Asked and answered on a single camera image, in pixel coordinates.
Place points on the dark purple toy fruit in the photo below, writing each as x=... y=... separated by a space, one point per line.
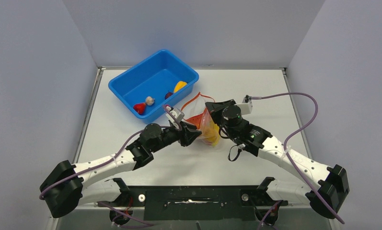
x=168 y=94

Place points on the yellow toy pepper slice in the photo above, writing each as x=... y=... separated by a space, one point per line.
x=179 y=86

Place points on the blue plastic bin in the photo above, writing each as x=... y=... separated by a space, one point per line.
x=154 y=76

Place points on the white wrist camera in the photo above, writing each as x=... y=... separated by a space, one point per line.
x=246 y=105
x=174 y=115

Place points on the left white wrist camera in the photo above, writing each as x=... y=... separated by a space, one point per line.
x=174 y=115

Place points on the aluminium table frame rail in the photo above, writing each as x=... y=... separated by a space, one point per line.
x=89 y=110

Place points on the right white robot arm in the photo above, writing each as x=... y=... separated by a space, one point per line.
x=322 y=187

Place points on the yellow toy banana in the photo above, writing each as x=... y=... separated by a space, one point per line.
x=212 y=137

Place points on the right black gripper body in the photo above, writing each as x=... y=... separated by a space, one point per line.
x=232 y=136

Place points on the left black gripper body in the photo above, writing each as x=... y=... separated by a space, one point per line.
x=169 y=135

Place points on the beige toy garlic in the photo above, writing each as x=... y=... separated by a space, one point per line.
x=149 y=101

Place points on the red toy wax apple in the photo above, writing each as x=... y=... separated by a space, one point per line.
x=140 y=108

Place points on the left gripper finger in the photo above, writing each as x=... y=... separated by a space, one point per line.
x=187 y=137
x=189 y=128

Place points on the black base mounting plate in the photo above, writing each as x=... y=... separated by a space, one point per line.
x=161 y=203

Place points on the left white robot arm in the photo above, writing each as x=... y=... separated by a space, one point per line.
x=63 y=189

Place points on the clear zip bag orange zipper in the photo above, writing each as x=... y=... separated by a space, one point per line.
x=196 y=113

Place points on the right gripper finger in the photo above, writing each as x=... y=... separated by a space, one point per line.
x=216 y=117
x=213 y=107

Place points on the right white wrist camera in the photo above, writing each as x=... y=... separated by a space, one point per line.
x=246 y=105

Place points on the red toy watermelon slice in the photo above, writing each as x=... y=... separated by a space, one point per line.
x=199 y=121

